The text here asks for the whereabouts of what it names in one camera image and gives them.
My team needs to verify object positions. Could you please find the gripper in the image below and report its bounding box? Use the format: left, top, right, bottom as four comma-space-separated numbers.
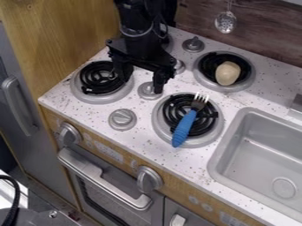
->
103, 27, 178, 94

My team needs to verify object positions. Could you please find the toy stove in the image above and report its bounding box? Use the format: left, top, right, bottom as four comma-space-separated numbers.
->
68, 27, 258, 149

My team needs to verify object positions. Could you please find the beige toy potato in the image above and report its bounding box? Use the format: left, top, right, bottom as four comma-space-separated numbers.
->
213, 60, 242, 87

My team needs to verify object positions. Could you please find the silver slotted spoon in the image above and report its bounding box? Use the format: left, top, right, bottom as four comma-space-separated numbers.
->
213, 0, 238, 34

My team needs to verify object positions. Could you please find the grey toy refrigerator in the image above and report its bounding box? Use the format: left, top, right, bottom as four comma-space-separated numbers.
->
0, 22, 80, 208

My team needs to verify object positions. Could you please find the toy sink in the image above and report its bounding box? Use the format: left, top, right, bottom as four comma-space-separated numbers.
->
206, 106, 302, 223

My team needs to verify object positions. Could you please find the blue handled fork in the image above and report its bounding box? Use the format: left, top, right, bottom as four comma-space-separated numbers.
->
170, 91, 212, 148

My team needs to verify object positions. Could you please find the black cable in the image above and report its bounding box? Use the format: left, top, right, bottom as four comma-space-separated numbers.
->
0, 174, 22, 226

